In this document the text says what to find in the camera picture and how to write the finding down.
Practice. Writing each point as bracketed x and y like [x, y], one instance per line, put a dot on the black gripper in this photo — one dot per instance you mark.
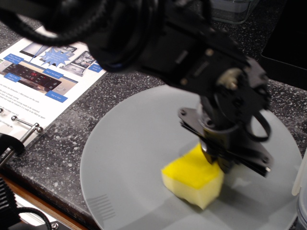
[229, 124]

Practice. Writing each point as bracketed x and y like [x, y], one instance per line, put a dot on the yellow foam sponge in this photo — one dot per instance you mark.
[192, 178]

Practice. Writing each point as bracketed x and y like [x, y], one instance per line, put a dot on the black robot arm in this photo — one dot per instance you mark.
[168, 40]

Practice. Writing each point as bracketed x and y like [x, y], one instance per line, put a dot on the grey round plate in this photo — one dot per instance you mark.
[123, 157]

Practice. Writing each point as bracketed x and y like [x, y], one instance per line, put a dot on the translucent plastic container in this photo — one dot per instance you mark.
[300, 190]

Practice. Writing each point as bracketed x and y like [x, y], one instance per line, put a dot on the black tray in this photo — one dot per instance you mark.
[284, 57]

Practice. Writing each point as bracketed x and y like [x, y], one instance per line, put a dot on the laminated dishwasher instruction sheet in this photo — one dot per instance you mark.
[38, 83]

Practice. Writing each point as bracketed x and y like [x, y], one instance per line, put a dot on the metal screw clamp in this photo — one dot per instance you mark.
[9, 145]

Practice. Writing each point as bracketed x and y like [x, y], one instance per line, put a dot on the aluminium rail profile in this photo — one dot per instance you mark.
[16, 213]

